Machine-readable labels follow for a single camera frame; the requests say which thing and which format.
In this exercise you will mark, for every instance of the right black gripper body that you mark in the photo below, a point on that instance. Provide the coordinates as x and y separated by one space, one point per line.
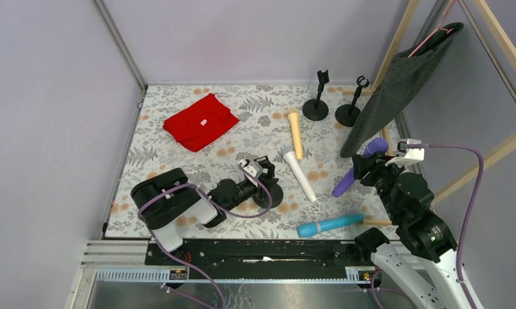
369 163

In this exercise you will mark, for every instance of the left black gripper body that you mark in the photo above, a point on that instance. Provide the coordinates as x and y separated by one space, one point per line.
266 174

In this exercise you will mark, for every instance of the black mic stand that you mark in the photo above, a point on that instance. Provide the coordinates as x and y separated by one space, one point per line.
261 198
315 109
347 114

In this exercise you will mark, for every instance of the purple microphone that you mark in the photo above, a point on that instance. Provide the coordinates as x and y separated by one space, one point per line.
376 145

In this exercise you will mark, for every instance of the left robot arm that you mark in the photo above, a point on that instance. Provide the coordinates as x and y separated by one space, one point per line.
165 198

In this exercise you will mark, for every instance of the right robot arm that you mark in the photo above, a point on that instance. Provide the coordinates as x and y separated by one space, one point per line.
406 199

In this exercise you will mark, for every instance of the floral table mat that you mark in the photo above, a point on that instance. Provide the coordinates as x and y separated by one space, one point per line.
263 130

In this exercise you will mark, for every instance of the white microphone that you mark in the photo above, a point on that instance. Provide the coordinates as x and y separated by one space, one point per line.
289 157

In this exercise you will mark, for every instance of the teal blue microphone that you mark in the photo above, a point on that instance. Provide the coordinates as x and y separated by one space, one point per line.
312 228

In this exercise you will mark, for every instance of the cream yellow microphone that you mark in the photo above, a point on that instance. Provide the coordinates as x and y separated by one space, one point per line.
294 121

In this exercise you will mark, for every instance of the red folded cloth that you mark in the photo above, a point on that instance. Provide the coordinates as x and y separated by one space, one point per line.
200 124

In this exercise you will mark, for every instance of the dark grey hanging cloth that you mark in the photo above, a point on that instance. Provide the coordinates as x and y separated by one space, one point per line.
407 73

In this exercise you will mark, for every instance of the pink clothes hanger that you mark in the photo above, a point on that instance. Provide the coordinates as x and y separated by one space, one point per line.
439 27

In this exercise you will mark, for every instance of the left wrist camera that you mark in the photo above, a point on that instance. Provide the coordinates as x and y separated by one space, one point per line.
250 168

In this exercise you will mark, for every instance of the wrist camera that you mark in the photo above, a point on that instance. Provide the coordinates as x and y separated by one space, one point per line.
250 168
406 155

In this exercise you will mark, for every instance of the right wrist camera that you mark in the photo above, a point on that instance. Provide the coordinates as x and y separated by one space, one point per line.
406 155

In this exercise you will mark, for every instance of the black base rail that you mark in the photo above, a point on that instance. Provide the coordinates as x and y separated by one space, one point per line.
259 259

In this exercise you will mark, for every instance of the wooden frame rack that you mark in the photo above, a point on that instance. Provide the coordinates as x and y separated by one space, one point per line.
496 43

